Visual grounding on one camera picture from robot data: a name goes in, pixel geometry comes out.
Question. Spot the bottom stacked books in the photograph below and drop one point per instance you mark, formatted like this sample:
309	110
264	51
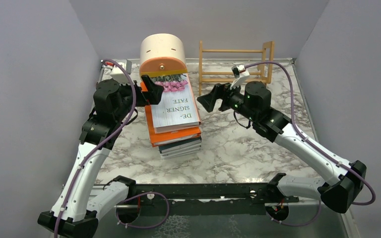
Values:
183	152

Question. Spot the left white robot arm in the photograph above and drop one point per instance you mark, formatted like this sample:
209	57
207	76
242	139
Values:
75	215

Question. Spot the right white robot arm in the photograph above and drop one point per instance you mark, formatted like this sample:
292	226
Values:
340	181

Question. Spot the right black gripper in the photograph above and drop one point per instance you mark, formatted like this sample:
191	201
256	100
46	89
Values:
219	90

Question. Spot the cream and orange bread box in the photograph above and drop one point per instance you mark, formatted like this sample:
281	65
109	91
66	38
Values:
162	54

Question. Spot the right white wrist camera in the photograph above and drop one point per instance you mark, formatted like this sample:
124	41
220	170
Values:
240	73

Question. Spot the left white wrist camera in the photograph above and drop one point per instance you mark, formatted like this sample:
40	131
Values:
118	75

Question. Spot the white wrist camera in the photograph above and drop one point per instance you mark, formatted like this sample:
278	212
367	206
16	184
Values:
240	73
118	75

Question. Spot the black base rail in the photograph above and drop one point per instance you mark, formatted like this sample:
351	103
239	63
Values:
157	200

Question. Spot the dark teal book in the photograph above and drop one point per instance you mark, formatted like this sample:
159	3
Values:
179	144

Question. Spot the orange fashion show book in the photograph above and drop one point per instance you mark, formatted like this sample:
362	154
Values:
157	139

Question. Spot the pink flower cover book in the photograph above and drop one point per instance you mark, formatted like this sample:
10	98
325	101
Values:
177	108

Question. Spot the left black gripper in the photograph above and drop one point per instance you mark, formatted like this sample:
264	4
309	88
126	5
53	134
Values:
152	96

